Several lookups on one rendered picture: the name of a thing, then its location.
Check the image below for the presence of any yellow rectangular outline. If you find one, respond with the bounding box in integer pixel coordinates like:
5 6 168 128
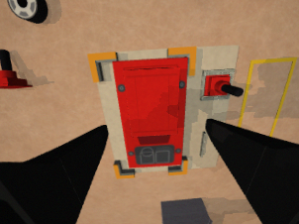
239 56 297 137

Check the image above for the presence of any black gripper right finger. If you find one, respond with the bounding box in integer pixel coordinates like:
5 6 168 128
205 119 299 224

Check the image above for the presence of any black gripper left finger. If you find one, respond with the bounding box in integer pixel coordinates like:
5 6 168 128
0 125 108 224

